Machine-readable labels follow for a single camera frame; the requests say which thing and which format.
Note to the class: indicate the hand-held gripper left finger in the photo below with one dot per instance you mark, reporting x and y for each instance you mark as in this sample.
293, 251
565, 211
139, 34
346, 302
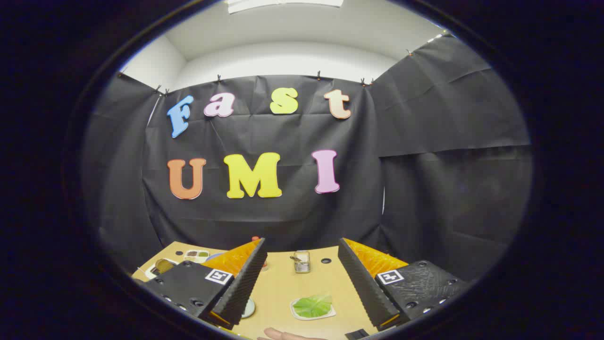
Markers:
243, 288

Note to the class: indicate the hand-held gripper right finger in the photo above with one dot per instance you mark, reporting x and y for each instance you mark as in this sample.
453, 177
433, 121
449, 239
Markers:
365, 288

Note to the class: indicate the green lettuce leaf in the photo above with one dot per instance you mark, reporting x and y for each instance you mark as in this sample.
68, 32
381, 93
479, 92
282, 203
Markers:
311, 306

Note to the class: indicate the pale green round plate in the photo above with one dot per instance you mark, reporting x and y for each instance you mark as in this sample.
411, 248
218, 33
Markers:
249, 309

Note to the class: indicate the small white square plate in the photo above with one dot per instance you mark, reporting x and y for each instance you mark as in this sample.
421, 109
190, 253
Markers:
332, 312

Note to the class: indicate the blue round plate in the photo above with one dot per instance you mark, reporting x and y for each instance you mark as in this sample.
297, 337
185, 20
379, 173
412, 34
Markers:
214, 255

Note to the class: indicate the clear plastic water bottle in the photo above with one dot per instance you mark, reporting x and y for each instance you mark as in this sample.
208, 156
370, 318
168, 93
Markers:
255, 239

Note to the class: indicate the white divided seasoning tray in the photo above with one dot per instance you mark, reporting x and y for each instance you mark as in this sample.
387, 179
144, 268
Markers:
196, 255

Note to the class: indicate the black backdrop cloth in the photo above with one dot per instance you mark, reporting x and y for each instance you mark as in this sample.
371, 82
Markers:
283, 212

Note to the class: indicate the white toaster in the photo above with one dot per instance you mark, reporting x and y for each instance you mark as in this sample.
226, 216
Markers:
150, 273

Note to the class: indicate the ceiling light panel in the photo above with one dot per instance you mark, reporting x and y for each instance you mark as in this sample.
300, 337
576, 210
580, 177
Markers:
283, 4

